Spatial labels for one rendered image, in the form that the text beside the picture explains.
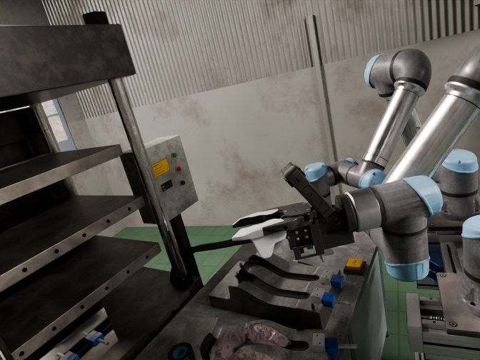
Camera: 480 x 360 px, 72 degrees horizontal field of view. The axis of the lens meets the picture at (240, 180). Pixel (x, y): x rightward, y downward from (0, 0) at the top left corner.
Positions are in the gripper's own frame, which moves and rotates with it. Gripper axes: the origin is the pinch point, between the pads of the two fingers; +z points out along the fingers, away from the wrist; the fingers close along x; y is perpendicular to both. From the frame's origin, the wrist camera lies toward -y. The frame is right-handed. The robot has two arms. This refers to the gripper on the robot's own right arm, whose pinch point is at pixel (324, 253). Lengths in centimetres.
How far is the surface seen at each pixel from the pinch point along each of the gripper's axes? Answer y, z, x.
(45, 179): -82, -51, -45
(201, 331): -33, 10, -40
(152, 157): -85, -41, 9
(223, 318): -38.7, 20.9, -22.2
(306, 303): -3.8, 11.9, -14.4
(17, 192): -82, -50, -55
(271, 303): -16.9, 12.6, -17.5
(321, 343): 6.6, 12.7, -29.4
